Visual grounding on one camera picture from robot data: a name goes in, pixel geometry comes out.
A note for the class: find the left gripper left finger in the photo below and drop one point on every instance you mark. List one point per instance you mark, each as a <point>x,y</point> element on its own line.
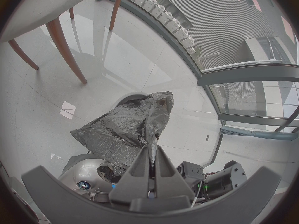
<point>135,176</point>

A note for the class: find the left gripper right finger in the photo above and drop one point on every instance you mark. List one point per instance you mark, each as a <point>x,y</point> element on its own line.
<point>168,176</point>

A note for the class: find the black plastic bag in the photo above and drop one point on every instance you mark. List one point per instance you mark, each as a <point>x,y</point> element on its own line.
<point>126,127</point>

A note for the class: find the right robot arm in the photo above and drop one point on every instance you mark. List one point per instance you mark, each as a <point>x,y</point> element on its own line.
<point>224,181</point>

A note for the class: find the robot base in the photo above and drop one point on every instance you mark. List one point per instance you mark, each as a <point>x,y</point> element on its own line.
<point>84,171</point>

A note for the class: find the white trash bin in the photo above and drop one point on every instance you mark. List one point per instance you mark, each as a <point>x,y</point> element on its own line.
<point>122,96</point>

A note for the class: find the blue-green curtain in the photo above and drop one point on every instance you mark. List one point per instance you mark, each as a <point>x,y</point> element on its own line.
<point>257,134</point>

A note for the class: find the window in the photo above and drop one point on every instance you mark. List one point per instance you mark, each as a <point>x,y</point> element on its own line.
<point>233,31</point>

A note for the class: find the white chair wooden legs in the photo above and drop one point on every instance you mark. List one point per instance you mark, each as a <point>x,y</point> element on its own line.
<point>28,15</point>

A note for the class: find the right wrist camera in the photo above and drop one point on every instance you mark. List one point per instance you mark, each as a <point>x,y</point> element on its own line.
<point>190,171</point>

